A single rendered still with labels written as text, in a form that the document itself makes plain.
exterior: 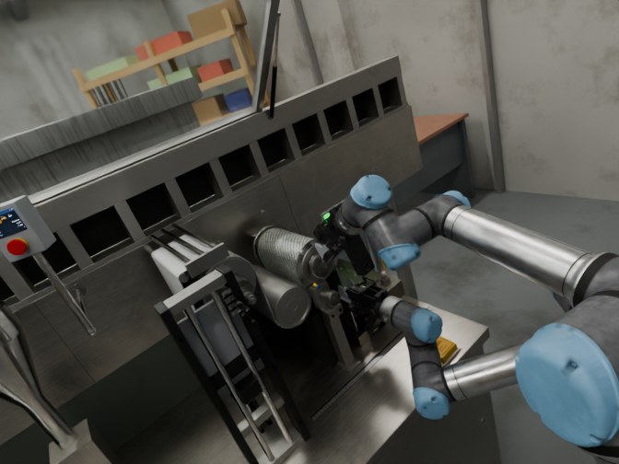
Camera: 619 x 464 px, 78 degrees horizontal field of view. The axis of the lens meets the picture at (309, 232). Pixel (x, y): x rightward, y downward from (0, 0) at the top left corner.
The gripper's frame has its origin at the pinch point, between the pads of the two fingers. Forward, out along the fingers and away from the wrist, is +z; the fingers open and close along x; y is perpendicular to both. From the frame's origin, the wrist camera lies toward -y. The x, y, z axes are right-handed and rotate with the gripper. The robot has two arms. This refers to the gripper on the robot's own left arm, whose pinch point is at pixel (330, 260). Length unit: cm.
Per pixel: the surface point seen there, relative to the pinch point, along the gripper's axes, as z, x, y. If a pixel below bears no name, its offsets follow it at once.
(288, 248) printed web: 6.0, 5.1, 10.5
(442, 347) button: 6.2, -14.2, -38.9
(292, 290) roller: 6.1, 12.0, -0.2
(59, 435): 13, 74, 4
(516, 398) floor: 78, -73, -99
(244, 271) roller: -2.0, 22.0, 9.9
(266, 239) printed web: 16.0, 5.1, 18.9
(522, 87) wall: 87, -288, 35
